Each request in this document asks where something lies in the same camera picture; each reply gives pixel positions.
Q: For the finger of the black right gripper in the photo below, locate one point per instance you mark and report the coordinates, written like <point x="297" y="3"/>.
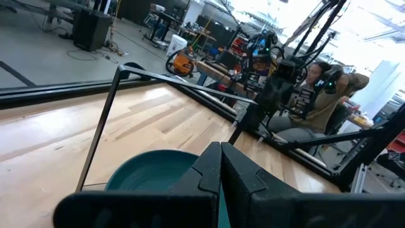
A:
<point x="271" y="93"/>
<point x="285" y="95"/>

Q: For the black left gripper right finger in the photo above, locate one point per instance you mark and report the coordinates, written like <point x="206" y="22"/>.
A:
<point x="300" y="212"/>

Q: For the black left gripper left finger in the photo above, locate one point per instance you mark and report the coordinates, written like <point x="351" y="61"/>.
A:
<point x="177" y="209"/>

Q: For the dark teal plate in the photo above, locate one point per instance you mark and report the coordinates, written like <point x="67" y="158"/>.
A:
<point x="148" y="171"/>

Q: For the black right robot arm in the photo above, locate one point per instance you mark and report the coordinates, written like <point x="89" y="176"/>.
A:
<point x="253" y="118"/>

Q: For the person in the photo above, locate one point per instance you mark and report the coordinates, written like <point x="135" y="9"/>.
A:
<point x="326" y="107"/>

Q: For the wooden workbench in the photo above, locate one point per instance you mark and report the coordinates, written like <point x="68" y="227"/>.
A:
<point x="212" y="71"/>

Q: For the orange shop vacuum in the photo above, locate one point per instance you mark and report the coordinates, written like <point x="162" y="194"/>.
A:
<point x="183" y="63"/>

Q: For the white bin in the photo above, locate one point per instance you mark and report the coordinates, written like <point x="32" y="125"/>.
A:
<point x="176" y="44"/>

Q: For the black cabinet box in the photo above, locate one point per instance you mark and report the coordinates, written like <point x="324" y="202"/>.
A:
<point x="91" y="30"/>

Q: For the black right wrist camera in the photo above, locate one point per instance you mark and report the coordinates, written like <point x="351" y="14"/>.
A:
<point x="285" y="69"/>

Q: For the black aluminium table frame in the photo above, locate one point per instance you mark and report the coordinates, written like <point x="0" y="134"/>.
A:
<point x="31" y="95"/>

